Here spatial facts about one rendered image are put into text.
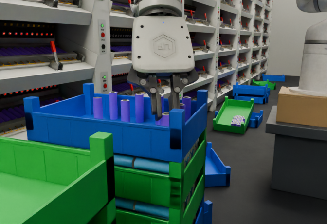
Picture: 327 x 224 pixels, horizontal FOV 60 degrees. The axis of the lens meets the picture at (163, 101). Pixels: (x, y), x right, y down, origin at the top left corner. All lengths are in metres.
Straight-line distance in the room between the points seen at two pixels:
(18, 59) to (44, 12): 0.16
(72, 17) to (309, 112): 0.89
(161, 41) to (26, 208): 0.30
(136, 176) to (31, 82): 0.53
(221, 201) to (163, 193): 0.67
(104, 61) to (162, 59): 0.68
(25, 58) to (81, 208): 0.72
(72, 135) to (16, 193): 0.16
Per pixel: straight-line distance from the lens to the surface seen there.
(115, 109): 0.65
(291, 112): 1.15
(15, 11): 0.89
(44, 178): 0.41
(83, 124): 0.50
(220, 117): 2.01
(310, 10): 1.25
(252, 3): 3.71
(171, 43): 0.47
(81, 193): 0.30
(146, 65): 0.45
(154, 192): 0.48
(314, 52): 1.19
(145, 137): 0.45
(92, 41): 1.09
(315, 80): 1.19
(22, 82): 0.89
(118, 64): 1.20
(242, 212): 1.09
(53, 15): 0.97
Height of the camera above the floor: 0.58
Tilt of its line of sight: 12 degrees down
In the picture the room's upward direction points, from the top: straight up
